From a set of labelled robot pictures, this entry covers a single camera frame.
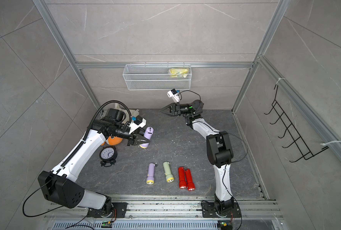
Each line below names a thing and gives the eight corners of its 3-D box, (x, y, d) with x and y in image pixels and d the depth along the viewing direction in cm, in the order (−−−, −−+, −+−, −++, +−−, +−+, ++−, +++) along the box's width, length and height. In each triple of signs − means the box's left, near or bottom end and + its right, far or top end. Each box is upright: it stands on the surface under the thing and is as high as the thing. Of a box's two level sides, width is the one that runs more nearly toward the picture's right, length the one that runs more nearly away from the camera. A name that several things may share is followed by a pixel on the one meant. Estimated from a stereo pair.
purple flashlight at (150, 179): (147, 184, 84) (146, 182, 81) (149, 165, 92) (148, 162, 88) (154, 184, 84) (153, 182, 81) (155, 165, 92) (155, 162, 88)
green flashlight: (167, 183, 84) (167, 182, 81) (162, 164, 91) (162, 162, 89) (174, 181, 84) (174, 179, 82) (168, 162, 92) (168, 160, 90)
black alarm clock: (97, 166, 91) (95, 164, 88) (104, 148, 100) (102, 145, 97) (113, 166, 91) (112, 164, 88) (119, 148, 100) (117, 145, 97)
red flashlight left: (178, 188, 82) (178, 187, 80) (178, 168, 90) (178, 166, 87) (186, 188, 82) (186, 187, 80) (185, 168, 90) (185, 166, 87)
